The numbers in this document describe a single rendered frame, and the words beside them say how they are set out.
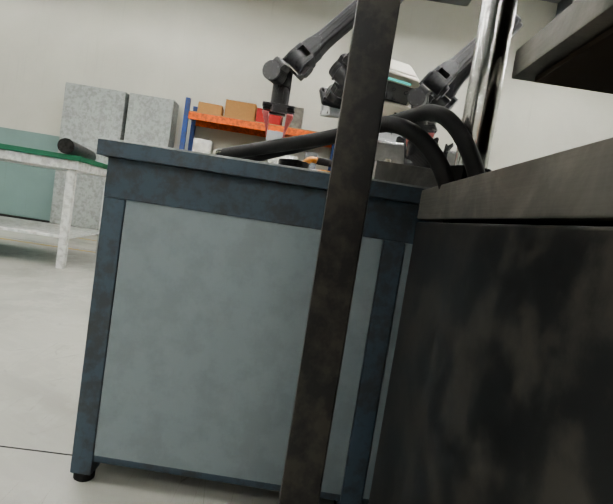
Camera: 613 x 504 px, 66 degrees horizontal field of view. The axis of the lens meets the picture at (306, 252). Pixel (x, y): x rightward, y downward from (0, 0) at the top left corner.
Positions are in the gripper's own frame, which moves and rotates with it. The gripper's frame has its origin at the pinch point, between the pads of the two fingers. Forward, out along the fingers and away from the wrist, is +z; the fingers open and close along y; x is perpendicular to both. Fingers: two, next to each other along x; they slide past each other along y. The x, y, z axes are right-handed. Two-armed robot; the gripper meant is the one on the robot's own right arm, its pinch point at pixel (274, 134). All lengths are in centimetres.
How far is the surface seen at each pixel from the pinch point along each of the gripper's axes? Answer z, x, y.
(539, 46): -10, -79, 41
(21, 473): 92, -45, -46
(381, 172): 9.4, -37.5, 28.0
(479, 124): 1, -68, 38
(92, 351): 61, -45, -33
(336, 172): 14, -85, 12
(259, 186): 17.5, -46.5, -0.4
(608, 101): -194, 536, 461
